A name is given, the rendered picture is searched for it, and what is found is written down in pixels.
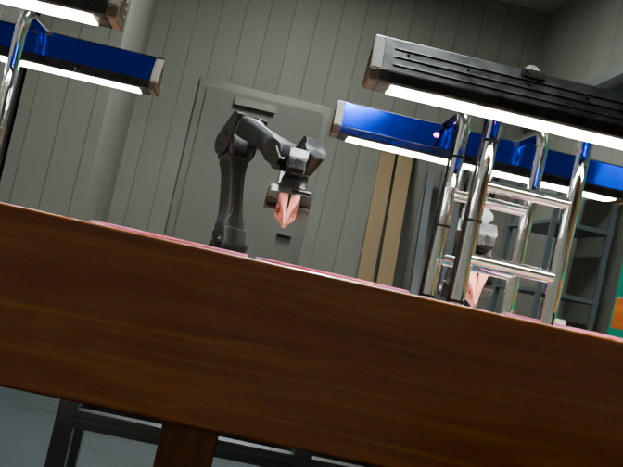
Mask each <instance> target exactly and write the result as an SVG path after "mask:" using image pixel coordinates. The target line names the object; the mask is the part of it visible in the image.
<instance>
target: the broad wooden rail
mask: <svg viewBox="0 0 623 467"><path fill-rule="evenodd" d="M0 386H2V387H7V388H12V389H17V390H20V391H25V392H30V393H34V394H38V395H43V396H48V397H51V398H60V399H64V400H68V401H73V402H78V403H82V404H86V405H91V406H95V407H99V408H104V409H109V410H116V411H121V412H125V413H130V414H134V415H139V416H143V417H147V418H152V419H156V420H161V421H165V422H169V423H178V424H182V425H186V426H191V427H196V428H199V429H204V430H209V431H213V432H217V433H222V434H227V435H234V436H239V437H244V438H247V439H252V440H257V441H260V442H265V443H270V444H275V445H278V446H283V447H288V448H295V449H300V450H305V451H309V452H313V453H318V454H322V455H326V456H331V457H335V458H340V459H344V460H349V461H357V462H361V463H365V464H370V465H374V466H379V467H623V341H619V340H615V339H613V338H609V337H602V336H599V335H594V334H588V333H582V332H578V331H574V330H569V329H566V328H561V327H557V326H553V325H549V324H545V323H540V322H533V321H529V320H524V319H520V318H516V317H512V316H507V315H503V314H499V313H495V312H491V311H486V310H483V309H475V308H470V307H467V306H462V305H458V304H453V303H450V302H445V301H441V300H436V299H433V298H429V297H421V296H417V295H413V294H408V293H404V292H400V291H396V290H391V289H387V288H383V287H379V286H374V285H370V284H363V283H359V282H354V281H351V280H346V279H342V278H337V277H336V276H332V275H327V274H321V273H317V272H312V271H305V270H301V269H297V268H292V267H288V266H284V265H280V264H275V263H271V262H267V261H263V260H258V259H251V258H247V257H243V256H238V255H235V254H230V253H226V252H222V251H218V250H213V249H209V248H205V247H201V246H193V245H189V244H185V243H181V242H176V241H172V240H168V239H164V238H159V237H156V236H151V235H147V234H142V233H135V232H131V231H126V230H123V229H119V228H114V227H110V226H106V225H102V224H97V223H93V222H89V221H81V220H77V219H73V218H71V217H66V216H60V215H58V214H54V213H48V212H43V211H40V210H35V209H31V208H24V207H19V206H15V205H10V204H7V203H3V202H0Z"/></svg>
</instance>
